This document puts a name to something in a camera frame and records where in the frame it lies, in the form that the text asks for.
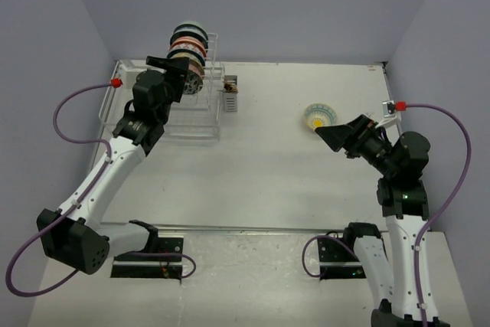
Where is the salmon pink patterned bowl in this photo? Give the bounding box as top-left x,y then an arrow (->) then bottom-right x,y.
169,36 -> 207,59

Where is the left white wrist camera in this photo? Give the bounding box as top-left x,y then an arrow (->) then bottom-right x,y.
115,64 -> 147,90

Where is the black rimmed bowl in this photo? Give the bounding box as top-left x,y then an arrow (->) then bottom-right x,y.
169,27 -> 209,49

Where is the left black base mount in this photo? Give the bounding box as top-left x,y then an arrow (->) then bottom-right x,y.
110,237 -> 184,280

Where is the grey cutlery holder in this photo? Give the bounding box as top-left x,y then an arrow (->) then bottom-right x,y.
222,75 -> 238,113

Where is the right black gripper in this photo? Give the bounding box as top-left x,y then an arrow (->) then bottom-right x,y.
316,113 -> 398,177

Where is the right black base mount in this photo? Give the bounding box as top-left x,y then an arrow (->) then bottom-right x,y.
317,238 -> 365,280

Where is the yellow star patterned bowl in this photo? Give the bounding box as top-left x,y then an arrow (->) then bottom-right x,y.
172,57 -> 205,76

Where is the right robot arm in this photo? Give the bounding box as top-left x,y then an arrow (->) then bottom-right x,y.
315,115 -> 446,326

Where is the yellow teal patterned bowl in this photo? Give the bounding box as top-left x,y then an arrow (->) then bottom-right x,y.
303,103 -> 338,130

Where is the pale green bowl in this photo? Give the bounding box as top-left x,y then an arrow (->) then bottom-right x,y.
175,21 -> 204,32

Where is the brown cutlery bundle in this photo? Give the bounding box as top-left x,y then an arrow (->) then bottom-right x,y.
223,81 -> 238,94

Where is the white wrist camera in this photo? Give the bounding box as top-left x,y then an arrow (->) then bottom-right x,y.
376,100 -> 401,129
115,64 -> 147,90

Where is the dark teal white bowl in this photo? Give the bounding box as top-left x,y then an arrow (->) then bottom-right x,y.
167,49 -> 206,67

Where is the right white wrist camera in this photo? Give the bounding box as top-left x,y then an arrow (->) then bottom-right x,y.
376,100 -> 401,129

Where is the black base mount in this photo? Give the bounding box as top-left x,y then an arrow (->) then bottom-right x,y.
110,237 -> 184,280
317,238 -> 365,280

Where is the pink leaf patterned bowl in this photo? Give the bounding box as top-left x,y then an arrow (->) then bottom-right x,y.
183,69 -> 203,95

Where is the white wire dish rack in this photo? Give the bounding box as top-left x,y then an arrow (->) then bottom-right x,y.
99,33 -> 224,141

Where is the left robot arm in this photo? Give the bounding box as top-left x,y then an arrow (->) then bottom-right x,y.
37,56 -> 190,275

